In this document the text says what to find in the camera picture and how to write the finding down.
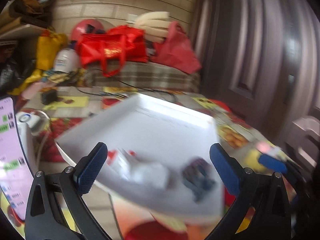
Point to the blue tipped left gripper right finger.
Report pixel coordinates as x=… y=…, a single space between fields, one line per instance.
x=272 y=163

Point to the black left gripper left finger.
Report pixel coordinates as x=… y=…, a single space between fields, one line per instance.
x=44 y=218

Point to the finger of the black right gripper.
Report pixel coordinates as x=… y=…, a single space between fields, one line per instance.
x=261 y=207

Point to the pink plush ball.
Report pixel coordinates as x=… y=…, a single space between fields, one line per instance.
x=266 y=148

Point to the red plush apple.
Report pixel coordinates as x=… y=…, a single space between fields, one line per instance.
x=154 y=231

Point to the dark grey cloth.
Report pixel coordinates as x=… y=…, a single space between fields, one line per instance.
x=196 y=177

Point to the white rolled sock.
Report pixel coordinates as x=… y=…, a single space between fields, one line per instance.
x=150 y=174

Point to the white round-button device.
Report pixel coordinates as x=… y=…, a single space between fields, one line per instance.
x=30 y=119

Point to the fruit print tablecloth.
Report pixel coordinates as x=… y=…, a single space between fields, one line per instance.
x=114 y=213

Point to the white cardboard box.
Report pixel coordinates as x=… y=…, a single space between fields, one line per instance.
x=155 y=130

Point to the black power adapter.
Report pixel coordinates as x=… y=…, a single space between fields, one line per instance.
x=49 y=96

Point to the dark red fabric bag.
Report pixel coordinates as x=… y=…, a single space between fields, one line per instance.
x=176 y=51

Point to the white helmet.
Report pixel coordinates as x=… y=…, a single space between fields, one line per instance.
x=67 y=61

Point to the plaid blanket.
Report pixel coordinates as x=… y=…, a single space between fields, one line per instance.
x=144 y=75

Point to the yellow shopping bag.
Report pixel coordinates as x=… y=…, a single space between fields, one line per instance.
x=48 y=45

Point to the cream foam roll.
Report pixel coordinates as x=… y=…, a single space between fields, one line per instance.
x=154 y=24

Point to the shiny red tote bag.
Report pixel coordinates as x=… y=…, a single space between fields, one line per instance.
x=112 y=49

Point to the red helmet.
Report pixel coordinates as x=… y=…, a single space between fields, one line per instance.
x=87 y=26

